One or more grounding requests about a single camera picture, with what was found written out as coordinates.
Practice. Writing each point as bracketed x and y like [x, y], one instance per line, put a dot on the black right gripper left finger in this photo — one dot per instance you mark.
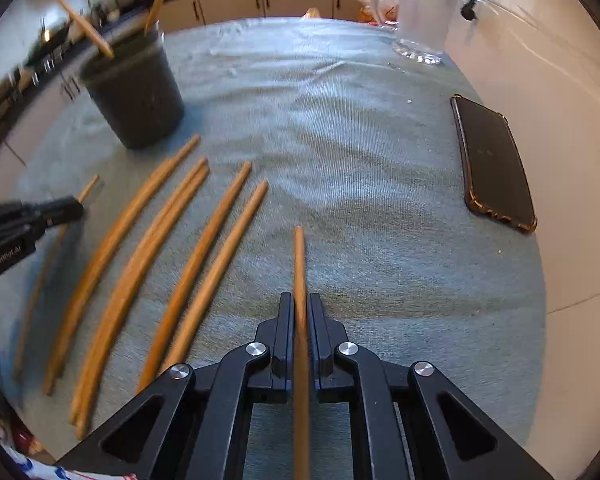
[272, 382]

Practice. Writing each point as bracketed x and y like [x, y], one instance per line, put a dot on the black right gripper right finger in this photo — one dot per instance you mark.
[331, 383]

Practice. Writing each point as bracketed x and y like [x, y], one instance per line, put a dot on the grey-green table cloth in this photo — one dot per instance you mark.
[444, 309]

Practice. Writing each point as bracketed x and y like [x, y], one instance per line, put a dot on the dark grey utensil holder cup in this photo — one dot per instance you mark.
[135, 91]

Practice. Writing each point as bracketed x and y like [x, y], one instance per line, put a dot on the black smartphone in case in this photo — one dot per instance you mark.
[495, 183]

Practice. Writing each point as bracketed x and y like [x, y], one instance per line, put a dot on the orange plastic bag on floor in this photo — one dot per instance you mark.
[388, 10]

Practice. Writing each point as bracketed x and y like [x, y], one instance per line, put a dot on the clear glass mug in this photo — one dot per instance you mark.
[421, 28]

